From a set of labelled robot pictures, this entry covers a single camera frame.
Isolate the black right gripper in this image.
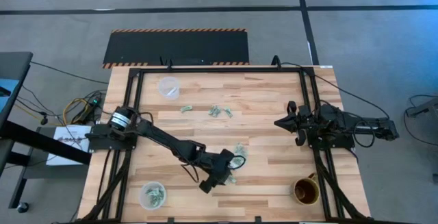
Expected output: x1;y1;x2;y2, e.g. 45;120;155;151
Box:
274;100;321;146

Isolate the looped black floor cable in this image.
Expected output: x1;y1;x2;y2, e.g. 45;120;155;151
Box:
402;95;438;147

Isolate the grey metal stand foot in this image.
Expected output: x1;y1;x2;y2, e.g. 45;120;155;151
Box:
406;97;438;119

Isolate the white printed paper sheet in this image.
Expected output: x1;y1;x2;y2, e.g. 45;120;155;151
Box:
46;124;92;166

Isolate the thin black floor cable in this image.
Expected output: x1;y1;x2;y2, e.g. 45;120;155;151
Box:
29;61;110;85

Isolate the clear round plastic container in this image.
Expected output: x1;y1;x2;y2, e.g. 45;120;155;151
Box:
157;76;181;101
139;181;168;211

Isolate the blue panel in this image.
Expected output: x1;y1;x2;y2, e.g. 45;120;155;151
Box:
0;79;21;112

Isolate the grey platform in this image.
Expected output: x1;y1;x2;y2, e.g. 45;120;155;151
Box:
23;124;90;180

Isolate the black desk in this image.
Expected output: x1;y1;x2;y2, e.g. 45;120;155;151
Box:
0;51;34;122

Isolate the black cable with plug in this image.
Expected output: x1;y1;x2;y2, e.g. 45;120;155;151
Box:
16;86;51;126

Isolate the black power cable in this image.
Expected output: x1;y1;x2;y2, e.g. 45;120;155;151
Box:
271;55;391;119

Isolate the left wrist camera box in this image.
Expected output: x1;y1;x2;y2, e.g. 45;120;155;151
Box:
220;148;237;165

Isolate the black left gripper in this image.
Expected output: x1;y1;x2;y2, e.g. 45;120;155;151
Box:
199;155;237;195

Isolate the yellow cable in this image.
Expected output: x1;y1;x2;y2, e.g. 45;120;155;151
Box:
13;97;92;126

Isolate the black hazard-striped floor mat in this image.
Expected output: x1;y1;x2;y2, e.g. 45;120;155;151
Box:
102;28;250;69

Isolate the black diagonal beam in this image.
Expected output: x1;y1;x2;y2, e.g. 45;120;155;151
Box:
0;120;92;166

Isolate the black power strip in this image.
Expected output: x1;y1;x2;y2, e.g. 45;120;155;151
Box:
87;95;103;114

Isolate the brown ceramic mug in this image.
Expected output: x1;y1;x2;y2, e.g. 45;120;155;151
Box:
290;172;321;206

